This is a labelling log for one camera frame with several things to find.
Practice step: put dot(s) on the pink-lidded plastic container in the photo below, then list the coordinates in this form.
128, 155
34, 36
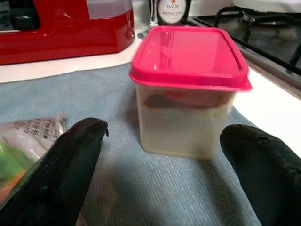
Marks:
183, 131

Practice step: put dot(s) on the dark liqueur bottle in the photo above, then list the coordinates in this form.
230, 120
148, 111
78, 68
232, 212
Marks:
172, 11

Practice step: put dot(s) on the blue-grey cloth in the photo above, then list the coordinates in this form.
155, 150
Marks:
141, 188

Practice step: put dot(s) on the black pan support grate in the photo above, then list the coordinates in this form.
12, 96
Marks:
222, 10
296, 56

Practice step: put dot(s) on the red coffee machine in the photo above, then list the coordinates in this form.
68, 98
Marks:
70, 35

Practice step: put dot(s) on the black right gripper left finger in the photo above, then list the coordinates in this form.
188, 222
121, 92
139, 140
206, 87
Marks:
51, 183

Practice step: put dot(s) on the steel gas hob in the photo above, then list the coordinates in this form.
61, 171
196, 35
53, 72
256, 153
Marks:
265, 49

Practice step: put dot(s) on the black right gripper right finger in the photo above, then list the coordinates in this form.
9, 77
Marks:
272, 183

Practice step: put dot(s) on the frozen vegetable packet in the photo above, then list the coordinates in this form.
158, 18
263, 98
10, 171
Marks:
21, 141

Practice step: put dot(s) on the clear wine glass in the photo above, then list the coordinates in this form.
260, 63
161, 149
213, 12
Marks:
152, 14

